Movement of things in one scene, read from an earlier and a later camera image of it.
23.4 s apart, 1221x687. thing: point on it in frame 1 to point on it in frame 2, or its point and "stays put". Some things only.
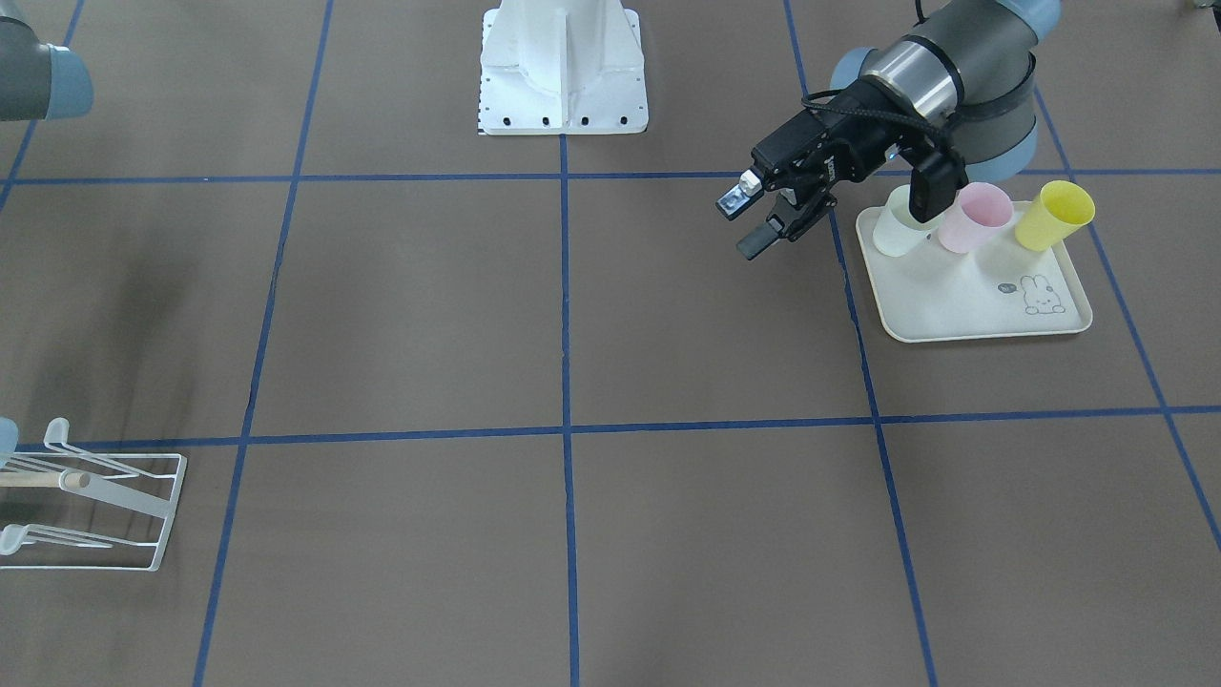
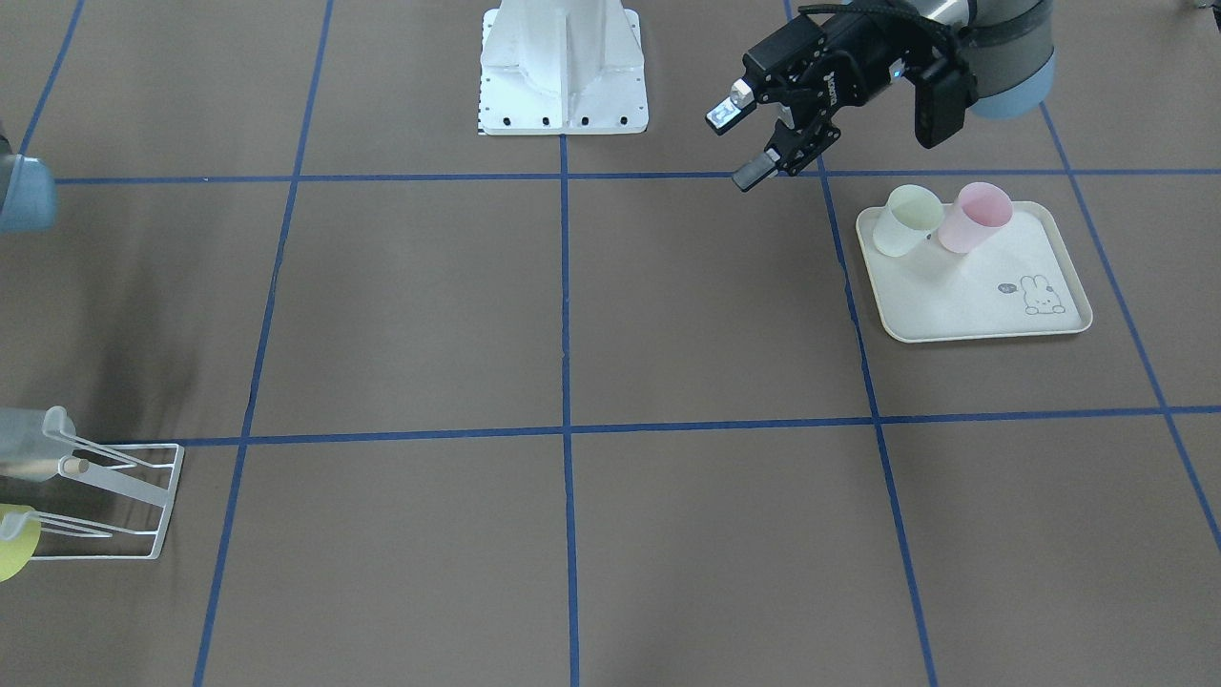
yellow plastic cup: (1059, 213) to (16, 551)
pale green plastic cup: (898, 232) stays put
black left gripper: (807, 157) to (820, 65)
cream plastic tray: (998, 288) stays put
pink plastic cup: (978, 212) stays put
